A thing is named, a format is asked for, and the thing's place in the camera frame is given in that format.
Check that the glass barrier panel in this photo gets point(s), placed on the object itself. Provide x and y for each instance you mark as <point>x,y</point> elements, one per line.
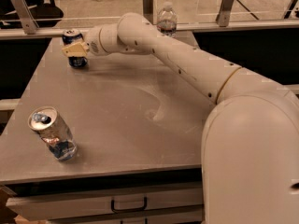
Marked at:
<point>86,13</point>

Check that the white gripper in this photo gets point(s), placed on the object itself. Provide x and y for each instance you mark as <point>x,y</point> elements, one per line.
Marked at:
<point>92,42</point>

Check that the grey drawer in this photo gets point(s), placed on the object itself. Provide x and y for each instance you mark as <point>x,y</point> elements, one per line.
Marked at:
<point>93,203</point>
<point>173,215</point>

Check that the black drawer handle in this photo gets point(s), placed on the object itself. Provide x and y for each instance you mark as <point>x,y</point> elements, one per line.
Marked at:
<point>121,206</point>

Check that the grey upper drawer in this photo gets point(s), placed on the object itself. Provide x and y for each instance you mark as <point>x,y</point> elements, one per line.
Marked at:
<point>93,203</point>

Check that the silver red bull can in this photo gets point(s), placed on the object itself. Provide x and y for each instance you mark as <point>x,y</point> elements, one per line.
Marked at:
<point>54,132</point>

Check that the right metal bracket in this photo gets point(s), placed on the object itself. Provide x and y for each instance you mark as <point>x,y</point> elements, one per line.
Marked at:
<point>224,14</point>

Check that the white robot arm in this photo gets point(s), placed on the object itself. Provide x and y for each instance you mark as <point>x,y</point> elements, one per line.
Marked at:
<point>250,141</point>

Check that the grey lower drawer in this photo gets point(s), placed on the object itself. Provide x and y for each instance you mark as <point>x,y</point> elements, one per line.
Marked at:
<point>173,215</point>

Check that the left metal bracket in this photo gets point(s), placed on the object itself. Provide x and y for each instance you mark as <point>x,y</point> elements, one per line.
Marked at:
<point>28,24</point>

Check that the blue pepsi can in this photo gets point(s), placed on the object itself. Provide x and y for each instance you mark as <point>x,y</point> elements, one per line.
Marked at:
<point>74,48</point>

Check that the black office chair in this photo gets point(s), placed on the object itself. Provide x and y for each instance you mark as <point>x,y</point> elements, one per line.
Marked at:
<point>45,12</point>

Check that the clear plastic water bottle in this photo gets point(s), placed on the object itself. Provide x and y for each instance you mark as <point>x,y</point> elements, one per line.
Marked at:
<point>167,20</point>

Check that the middle metal bracket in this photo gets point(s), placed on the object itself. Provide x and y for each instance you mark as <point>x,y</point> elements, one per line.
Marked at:
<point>148,10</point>

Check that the metal bracket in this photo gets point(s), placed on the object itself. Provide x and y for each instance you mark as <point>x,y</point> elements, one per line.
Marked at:
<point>224,14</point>
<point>28,24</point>
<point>148,10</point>

